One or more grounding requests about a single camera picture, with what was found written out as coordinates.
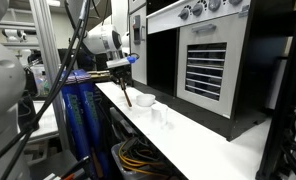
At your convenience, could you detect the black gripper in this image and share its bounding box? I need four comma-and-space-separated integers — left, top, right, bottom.
110, 65, 132, 84

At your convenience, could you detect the brown wooden spoon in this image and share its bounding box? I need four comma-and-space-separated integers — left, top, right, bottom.
120, 78, 132, 107

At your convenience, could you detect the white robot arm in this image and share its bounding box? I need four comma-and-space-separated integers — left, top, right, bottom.
0, 44, 75, 180

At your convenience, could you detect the white bowl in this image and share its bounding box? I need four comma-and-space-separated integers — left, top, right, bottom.
136, 94, 155, 107

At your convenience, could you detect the toy kitchen stove unit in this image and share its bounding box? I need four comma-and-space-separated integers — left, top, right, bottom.
127, 0, 296, 140

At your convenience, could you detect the black water bottle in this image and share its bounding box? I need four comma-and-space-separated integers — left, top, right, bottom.
18, 96, 36, 130

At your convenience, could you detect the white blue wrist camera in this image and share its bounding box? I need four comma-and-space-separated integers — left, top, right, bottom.
106, 56, 137, 68

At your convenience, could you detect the bin with yellow cables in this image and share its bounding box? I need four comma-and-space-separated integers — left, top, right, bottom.
111, 137, 174, 180

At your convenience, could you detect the aluminium frame post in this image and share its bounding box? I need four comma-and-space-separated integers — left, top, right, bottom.
29, 0, 70, 150

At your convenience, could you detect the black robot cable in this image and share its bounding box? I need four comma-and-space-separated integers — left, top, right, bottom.
0, 0, 92, 180

